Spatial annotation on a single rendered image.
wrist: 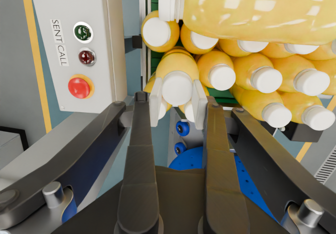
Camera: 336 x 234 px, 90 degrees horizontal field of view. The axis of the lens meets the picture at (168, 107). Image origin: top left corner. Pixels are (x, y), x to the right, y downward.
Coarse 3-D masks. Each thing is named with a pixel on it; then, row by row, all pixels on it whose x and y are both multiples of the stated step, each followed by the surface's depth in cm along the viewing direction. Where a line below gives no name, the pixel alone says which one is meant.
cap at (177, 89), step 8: (168, 80) 20; (176, 80) 20; (184, 80) 20; (168, 88) 20; (176, 88) 20; (184, 88) 20; (192, 88) 20; (168, 96) 21; (176, 96) 21; (184, 96) 21; (176, 104) 21
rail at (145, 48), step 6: (144, 0) 33; (144, 6) 34; (144, 12) 34; (144, 48) 37; (144, 54) 38; (144, 60) 38; (144, 66) 39; (144, 72) 39; (144, 78) 40; (144, 84) 40
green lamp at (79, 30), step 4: (76, 28) 24; (80, 28) 24; (84, 28) 24; (76, 32) 24; (80, 32) 24; (84, 32) 24; (88, 32) 24; (76, 36) 24; (80, 36) 24; (84, 36) 24; (88, 36) 25; (84, 40) 25
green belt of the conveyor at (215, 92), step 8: (152, 0) 40; (152, 8) 41; (152, 56) 45; (160, 56) 45; (152, 64) 46; (152, 72) 47; (208, 88) 48; (216, 96) 49; (224, 96) 49; (232, 96) 49
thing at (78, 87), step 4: (72, 80) 27; (76, 80) 27; (80, 80) 27; (84, 80) 27; (68, 84) 27; (72, 84) 27; (76, 84) 27; (80, 84) 27; (84, 84) 27; (68, 88) 28; (72, 88) 28; (76, 88) 28; (80, 88) 28; (84, 88) 28; (88, 88) 28; (72, 92) 28; (76, 92) 28; (80, 92) 28; (84, 92) 28; (88, 92) 28; (76, 96) 28; (80, 96) 28; (84, 96) 28
